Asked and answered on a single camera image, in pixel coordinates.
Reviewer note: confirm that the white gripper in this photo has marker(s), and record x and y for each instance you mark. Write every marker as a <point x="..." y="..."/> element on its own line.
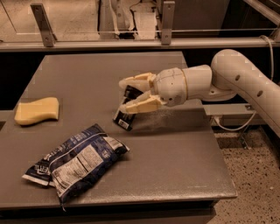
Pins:
<point x="170" y="85"/>

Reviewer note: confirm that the black rxbar chocolate bar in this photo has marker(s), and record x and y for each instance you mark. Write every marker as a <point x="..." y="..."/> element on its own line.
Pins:
<point x="124" y="120"/>

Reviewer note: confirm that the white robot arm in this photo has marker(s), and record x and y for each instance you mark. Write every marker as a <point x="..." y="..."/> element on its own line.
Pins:
<point x="229" y="74"/>

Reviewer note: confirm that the blue chip bag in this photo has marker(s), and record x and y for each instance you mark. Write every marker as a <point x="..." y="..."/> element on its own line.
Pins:
<point x="76" y="165"/>

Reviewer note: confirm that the grey table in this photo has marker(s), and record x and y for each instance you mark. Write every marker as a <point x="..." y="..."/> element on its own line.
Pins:
<point x="174" y="163"/>

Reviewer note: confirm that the yellow sponge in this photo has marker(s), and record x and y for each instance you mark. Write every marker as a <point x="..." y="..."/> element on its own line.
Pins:
<point x="28" y="113"/>

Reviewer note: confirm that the metal railing with glass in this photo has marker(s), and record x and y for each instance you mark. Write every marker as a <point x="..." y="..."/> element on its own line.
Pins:
<point x="73" y="25"/>

